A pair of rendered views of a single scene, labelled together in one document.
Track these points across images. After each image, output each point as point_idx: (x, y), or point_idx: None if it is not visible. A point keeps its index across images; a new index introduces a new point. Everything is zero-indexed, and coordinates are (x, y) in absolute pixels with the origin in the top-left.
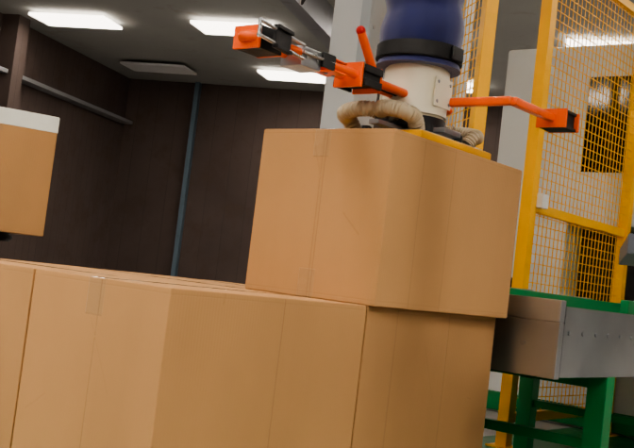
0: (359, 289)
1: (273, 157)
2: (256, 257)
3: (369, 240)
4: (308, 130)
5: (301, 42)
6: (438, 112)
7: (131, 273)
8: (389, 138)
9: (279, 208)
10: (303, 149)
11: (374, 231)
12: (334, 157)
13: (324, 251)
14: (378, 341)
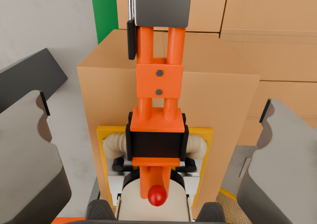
0: (123, 31)
1: (232, 62)
2: (213, 38)
3: (115, 38)
4: (195, 70)
5: None
6: (120, 196)
7: (310, 21)
8: (85, 62)
9: (204, 47)
10: (195, 63)
11: (111, 39)
12: None
13: (154, 37)
14: None
